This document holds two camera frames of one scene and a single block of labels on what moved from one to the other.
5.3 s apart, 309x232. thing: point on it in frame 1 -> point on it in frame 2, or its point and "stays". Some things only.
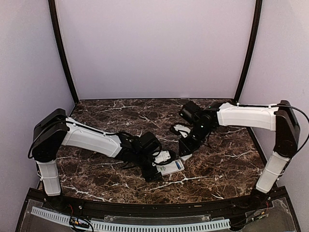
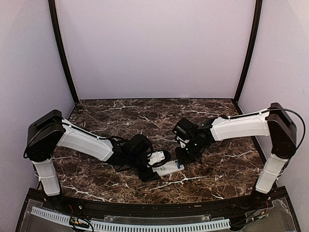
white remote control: (169, 167) stays
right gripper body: (194, 143) -> (191, 152)
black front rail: (124, 210) stays
